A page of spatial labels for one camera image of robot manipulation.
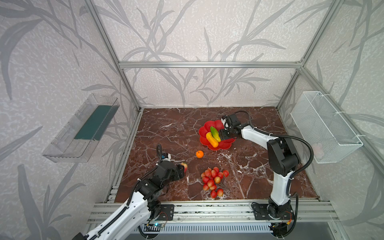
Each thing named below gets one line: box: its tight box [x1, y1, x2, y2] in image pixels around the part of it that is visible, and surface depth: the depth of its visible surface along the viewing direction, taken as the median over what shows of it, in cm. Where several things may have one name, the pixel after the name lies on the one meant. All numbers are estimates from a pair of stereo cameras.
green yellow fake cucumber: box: [210, 126, 222, 142], surface depth 103 cm
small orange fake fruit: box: [195, 150, 204, 159], surface depth 93 cm
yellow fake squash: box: [206, 132, 219, 148], surface depth 100 cm
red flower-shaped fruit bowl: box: [199, 120, 236, 151], surface depth 103 cm
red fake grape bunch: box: [201, 166, 230, 199], surface depth 82 cm
